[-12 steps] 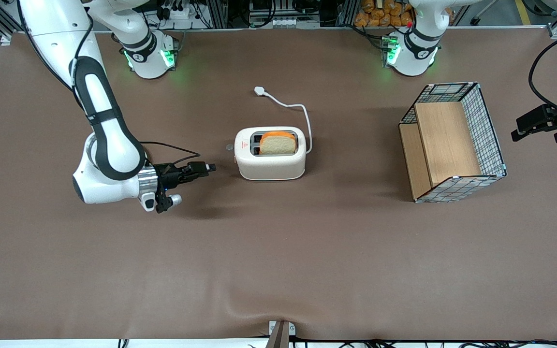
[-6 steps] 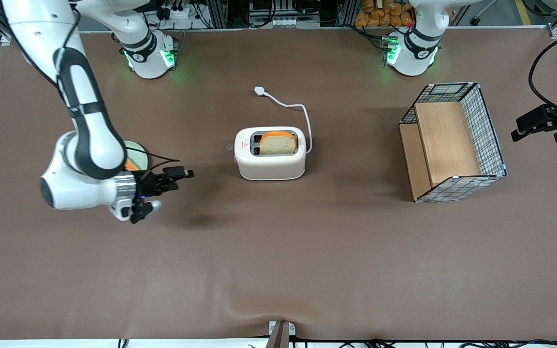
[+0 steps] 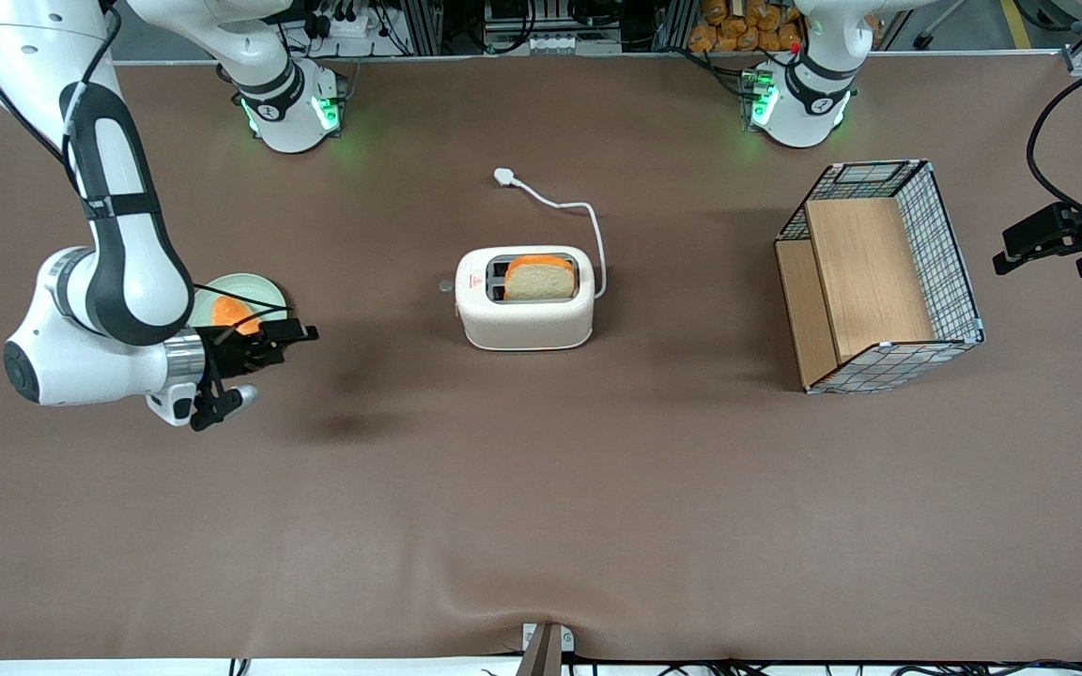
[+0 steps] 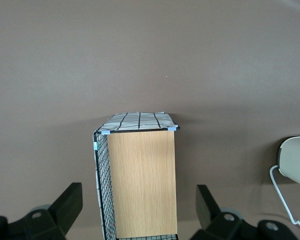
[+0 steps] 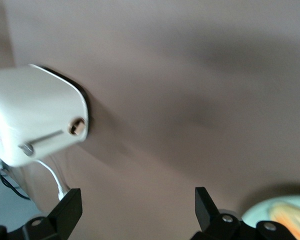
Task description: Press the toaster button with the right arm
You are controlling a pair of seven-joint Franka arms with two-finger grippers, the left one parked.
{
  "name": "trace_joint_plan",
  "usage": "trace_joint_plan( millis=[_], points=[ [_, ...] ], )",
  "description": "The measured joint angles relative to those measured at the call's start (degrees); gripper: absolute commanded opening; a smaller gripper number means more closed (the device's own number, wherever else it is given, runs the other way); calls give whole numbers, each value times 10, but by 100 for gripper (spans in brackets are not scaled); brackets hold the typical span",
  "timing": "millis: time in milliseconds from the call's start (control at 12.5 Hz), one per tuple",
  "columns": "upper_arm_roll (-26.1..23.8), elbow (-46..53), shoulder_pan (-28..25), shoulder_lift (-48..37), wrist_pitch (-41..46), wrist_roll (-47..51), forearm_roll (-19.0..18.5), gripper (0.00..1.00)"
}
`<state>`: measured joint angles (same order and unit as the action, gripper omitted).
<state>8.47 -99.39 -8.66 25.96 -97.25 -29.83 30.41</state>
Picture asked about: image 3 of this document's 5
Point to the pale green round plate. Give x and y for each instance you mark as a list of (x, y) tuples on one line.
[(245, 284)]

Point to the brown table cover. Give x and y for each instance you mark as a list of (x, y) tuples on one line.
[(541, 488)]

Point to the wooden step shelf insert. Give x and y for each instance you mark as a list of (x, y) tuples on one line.
[(865, 272)]

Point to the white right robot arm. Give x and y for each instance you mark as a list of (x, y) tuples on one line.
[(118, 282)]

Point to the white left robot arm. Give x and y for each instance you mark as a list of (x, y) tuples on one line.
[(804, 94)]

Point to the metal table edge clamp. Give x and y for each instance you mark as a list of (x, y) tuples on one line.
[(546, 648)]

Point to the bread slice with orange crust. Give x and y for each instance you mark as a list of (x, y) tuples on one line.
[(541, 279)]

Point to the pile of orange bread rolls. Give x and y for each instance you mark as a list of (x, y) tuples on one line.
[(738, 23)]

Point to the cream white toaster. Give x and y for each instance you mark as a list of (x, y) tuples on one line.
[(522, 324)]

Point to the orange triangular toast piece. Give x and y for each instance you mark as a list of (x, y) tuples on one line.
[(231, 312)]

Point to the white power strip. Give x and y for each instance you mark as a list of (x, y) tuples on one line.
[(348, 19)]

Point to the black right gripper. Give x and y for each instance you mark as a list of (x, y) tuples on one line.
[(227, 351)]

